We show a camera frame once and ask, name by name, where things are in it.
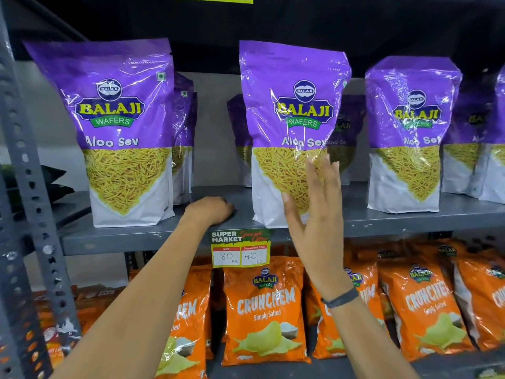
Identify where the person's right hand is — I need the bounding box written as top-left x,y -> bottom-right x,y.
281,155 -> 354,300

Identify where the person's left hand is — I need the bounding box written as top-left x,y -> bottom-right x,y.
183,196 -> 236,236

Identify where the person's right forearm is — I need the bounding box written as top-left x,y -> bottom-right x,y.
321,290 -> 420,379

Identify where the person's left forearm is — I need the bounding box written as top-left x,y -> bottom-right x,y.
50,215 -> 217,379

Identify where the yellow green price tag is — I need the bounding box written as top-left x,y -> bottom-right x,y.
211,229 -> 272,269

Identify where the black wristband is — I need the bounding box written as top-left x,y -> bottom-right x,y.
320,287 -> 360,309

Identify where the row of orange chip packets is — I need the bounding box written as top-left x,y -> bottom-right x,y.
129,238 -> 505,379

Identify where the grey metal shelf board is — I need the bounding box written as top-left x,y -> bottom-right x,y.
207,342 -> 505,379
59,181 -> 505,257

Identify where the row of purple snack packets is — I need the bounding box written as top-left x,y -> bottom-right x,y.
23,38 -> 505,229

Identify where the pile of reddish snack bags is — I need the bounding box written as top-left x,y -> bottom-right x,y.
31,285 -> 128,369

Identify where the dark green snack packet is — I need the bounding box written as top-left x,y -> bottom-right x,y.
37,165 -> 68,187
4,184 -> 75,213

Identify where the dark upper shelf board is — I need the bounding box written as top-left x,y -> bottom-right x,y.
0,0 -> 505,80

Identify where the grey slotted upright post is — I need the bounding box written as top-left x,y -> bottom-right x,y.
0,8 -> 82,379

